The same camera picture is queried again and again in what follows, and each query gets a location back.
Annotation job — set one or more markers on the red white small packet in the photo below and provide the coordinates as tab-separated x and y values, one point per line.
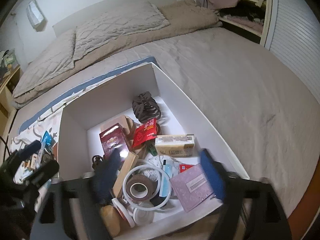
185	168

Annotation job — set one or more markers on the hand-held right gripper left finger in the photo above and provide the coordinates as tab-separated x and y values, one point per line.
106	177

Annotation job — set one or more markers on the green plush toy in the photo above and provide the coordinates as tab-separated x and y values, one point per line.
7	58

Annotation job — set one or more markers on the brown hair claw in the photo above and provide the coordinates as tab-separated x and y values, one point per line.
145	107

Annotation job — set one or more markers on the red snack packet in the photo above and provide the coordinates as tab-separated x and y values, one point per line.
146	132

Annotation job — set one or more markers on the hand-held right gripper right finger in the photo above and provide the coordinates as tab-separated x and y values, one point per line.
212	177

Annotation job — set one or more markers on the beige folded blanket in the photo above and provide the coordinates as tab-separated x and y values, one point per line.
190	15

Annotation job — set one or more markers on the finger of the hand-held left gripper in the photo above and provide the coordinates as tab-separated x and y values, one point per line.
45	170
30	148

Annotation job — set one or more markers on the white shoe box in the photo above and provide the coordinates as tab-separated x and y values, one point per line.
112	100

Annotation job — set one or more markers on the white hanging bag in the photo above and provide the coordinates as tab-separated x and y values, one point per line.
35	15

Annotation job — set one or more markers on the green clip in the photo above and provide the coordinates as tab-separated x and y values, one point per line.
151	150

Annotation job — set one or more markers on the wooden block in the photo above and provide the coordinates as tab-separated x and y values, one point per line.
125	170

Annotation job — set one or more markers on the grey quilted pillow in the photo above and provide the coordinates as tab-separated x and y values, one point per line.
50	60
120	27

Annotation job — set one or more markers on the white tape roll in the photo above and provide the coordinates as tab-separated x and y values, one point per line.
122	210

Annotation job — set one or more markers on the red cigarette box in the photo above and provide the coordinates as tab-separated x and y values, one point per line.
113	140

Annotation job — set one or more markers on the clear tape roll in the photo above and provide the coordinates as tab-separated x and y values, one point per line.
143	216

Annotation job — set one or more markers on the beige tissue packet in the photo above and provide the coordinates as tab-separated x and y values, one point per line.
175	146

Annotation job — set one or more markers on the cartoon printed blanket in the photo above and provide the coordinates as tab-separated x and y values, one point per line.
37	127

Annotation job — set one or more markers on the small blue packet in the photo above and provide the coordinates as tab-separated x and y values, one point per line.
46	140

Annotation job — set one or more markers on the wooden bed frame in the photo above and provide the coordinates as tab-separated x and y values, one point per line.
305	205

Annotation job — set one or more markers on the brown tape roll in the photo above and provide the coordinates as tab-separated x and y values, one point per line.
143	180

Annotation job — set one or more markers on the round wooden box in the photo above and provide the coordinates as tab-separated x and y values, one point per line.
127	125

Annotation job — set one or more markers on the white louvred closet door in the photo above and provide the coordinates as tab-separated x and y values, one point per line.
295	30

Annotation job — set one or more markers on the wall niche shelf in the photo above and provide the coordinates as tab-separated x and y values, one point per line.
250	31

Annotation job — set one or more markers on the wooden bedside shelf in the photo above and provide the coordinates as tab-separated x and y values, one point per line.
7	85

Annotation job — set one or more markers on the oval wooden case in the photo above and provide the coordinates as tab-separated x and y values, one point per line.
111	220

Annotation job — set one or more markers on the light blue mask pack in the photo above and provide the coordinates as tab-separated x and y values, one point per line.
166	177

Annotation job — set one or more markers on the dark clothes pile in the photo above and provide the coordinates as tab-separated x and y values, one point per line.
245	12

